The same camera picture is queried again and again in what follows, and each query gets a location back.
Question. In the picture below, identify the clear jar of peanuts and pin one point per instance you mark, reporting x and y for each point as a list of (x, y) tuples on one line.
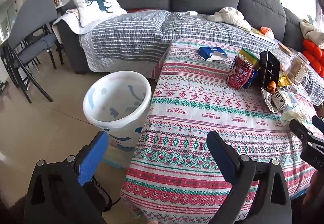
[(298, 69)]

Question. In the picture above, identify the white patterned trash bin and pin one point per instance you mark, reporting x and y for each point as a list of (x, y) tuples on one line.
[(119, 135)]

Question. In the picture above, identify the red drink can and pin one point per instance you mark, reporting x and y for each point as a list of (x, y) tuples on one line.
[(239, 74)]

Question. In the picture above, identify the white drink carton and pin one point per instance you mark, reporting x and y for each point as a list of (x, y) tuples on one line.
[(284, 100)]

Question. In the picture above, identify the orange pumpkin cushion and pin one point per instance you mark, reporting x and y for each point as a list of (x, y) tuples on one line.
[(313, 54)]

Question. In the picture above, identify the orange snack packet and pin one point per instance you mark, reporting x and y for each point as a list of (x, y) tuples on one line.
[(267, 31)]

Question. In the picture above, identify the yellow snack bag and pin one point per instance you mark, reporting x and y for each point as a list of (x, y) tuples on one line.
[(283, 81)]

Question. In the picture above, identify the glass jar with cork lid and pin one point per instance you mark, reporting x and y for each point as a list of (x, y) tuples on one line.
[(283, 57)]

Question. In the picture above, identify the beige plush toy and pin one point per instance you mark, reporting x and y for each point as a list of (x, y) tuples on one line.
[(311, 30)]

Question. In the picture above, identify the silver snack wrapper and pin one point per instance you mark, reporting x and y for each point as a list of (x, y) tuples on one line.
[(268, 100)]

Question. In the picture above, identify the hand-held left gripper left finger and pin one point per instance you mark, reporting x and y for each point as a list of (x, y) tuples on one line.
[(93, 155)]

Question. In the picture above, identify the dark red tray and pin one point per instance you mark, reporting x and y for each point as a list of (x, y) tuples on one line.
[(141, 9)]

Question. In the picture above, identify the blue tissue packet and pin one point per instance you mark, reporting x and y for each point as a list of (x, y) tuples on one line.
[(207, 51)]

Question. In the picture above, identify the white deer print pillow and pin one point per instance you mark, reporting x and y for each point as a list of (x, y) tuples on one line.
[(96, 8)]

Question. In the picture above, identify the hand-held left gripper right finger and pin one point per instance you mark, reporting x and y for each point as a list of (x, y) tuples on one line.
[(222, 155)]

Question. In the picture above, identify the grey striped quilt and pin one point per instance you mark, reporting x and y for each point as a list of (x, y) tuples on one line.
[(131, 36)]

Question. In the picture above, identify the black box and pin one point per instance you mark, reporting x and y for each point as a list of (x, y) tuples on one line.
[(268, 69)]

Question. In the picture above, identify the large crumpled white tissue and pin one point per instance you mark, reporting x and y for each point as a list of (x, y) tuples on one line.
[(296, 116)]

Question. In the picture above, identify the black shoe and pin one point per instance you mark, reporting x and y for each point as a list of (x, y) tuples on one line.
[(101, 193)]

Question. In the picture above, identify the white quilted pad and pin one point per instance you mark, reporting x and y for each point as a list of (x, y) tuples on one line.
[(68, 24)]

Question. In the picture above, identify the white charger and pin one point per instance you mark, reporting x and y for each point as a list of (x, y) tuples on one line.
[(192, 13)]

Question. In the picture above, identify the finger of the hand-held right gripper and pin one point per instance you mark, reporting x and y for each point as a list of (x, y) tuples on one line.
[(312, 141), (319, 124)]

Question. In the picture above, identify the white plush toy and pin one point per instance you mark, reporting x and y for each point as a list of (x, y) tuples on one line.
[(227, 15)]

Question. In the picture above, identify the red green patterned tablecloth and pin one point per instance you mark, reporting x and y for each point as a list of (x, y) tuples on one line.
[(192, 112)]

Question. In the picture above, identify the yellow booklet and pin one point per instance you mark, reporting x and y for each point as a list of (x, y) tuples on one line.
[(255, 32)]

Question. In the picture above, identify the yellow sponge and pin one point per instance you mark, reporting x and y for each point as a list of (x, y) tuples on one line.
[(249, 55)]

